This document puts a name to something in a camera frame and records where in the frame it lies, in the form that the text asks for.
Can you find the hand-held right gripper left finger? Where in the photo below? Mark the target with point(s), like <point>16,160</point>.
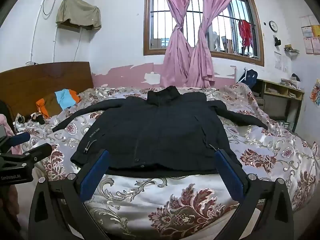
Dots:
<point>94,177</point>

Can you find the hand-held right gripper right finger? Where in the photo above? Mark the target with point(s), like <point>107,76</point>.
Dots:
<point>231,177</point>

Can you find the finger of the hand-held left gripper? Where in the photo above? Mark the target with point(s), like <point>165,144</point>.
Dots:
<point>40,151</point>
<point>19,138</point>

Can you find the black jacket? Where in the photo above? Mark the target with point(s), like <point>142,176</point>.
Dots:
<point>155,135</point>

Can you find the red hanging clothes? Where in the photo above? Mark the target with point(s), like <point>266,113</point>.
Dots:
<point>245,33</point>

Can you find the pink cloth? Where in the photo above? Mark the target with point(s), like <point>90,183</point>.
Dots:
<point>7,127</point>

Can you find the small dark bundle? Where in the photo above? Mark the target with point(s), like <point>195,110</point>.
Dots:
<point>35,118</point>

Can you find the floral bedspread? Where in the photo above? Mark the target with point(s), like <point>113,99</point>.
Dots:
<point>190,202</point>

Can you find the orange blue brown pillow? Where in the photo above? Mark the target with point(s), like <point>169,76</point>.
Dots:
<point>63,100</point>

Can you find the wooden headboard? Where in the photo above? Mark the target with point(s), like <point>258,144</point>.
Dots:
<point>37,85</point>

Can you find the wooden desk with shelves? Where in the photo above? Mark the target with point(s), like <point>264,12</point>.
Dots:
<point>282,100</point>

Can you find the dark blue backpack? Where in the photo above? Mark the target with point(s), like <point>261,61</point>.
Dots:
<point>250,78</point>

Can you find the stack of papers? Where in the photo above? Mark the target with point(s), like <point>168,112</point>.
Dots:
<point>288,82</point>

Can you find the pink curtain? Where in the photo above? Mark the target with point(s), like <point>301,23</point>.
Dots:
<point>205,50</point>
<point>176,55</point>

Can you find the khaki covered air conditioner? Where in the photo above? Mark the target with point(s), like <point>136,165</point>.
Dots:
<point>77,11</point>

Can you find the wooden barred window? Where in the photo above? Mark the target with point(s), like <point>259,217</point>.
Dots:
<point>195,17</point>

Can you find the colourful wall sticker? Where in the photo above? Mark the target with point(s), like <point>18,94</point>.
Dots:
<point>315,92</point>

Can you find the white wall paper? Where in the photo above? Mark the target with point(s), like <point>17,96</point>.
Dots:
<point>281,61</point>

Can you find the small wall shelf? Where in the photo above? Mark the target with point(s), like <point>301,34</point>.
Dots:
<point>292,49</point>

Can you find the black wall fixture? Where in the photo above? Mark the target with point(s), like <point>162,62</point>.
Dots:
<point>277,41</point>

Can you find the round wall clock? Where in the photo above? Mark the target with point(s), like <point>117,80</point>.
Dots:
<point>273,26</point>

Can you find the wall certificates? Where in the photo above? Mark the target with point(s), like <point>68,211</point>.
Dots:
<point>311,35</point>

